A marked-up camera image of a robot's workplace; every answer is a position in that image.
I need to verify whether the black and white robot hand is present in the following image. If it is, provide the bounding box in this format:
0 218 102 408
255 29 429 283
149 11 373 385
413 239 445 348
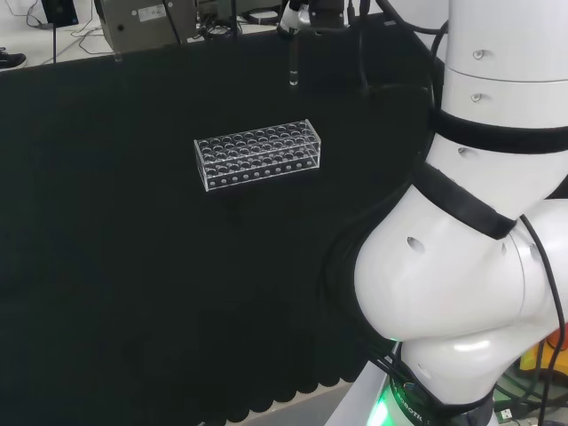
276 0 356 42

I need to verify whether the clear glass test tube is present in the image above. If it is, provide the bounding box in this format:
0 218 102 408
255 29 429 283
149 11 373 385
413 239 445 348
287 34 300 88

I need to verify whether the clear acrylic test tube rack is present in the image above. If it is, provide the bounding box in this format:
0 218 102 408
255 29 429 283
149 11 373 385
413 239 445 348
193 118 322 193

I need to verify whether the grey metal equipment box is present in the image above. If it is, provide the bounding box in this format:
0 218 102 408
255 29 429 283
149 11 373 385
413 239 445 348
94 0 201 58

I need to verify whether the thin black pole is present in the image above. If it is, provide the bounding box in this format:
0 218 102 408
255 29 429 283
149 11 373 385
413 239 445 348
51 0 59 64

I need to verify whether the black bench cloth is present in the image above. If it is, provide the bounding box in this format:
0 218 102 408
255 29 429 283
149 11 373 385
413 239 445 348
0 12 447 426

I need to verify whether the black shoe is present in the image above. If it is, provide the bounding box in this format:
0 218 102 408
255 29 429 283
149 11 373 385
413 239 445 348
0 47 28 72

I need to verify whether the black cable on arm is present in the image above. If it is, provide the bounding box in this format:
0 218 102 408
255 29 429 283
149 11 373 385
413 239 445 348
517 214 568 406

